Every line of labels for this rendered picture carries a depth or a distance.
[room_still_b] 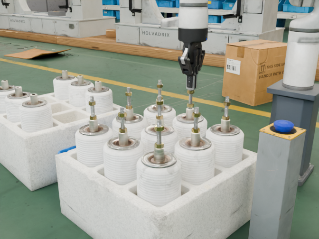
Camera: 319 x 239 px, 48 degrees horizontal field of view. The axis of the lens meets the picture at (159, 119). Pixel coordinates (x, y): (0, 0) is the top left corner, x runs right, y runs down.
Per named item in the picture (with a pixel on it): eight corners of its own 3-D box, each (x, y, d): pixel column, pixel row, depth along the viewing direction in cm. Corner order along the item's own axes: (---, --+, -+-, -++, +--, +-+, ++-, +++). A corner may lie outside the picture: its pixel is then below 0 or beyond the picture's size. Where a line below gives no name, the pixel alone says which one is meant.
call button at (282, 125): (278, 126, 77) (279, 117, 77) (296, 131, 75) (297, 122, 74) (269, 131, 75) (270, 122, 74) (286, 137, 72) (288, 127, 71)
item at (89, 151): (89, 205, 91) (85, 140, 85) (74, 189, 99) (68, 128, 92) (122, 193, 97) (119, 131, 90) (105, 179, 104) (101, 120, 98)
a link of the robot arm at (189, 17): (174, 24, 98) (174, 0, 95) (213, 26, 93) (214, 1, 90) (158, 27, 90) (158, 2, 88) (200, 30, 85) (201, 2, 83)
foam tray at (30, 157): (77, 126, 162) (73, 87, 156) (131, 154, 135) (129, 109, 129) (-13, 151, 137) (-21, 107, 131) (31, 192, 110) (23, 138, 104)
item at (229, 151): (245, 192, 97) (251, 130, 91) (224, 206, 91) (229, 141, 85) (217, 179, 104) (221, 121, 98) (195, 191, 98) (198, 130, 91)
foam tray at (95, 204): (159, 166, 126) (159, 118, 120) (258, 213, 100) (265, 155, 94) (60, 213, 100) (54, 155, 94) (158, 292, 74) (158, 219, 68)
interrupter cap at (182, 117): (176, 124, 96) (176, 122, 95) (175, 114, 103) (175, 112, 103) (205, 124, 96) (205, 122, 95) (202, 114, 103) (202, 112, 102)
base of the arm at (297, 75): (287, 81, 118) (294, 28, 112) (316, 85, 113) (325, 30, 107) (277, 87, 111) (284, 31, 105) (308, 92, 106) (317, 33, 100)
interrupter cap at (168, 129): (178, 135, 89) (178, 132, 89) (148, 138, 87) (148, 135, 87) (169, 124, 96) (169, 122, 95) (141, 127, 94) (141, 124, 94)
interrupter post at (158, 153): (151, 160, 76) (151, 145, 75) (161, 157, 77) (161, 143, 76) (156, 164, 74) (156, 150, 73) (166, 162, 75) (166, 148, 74)
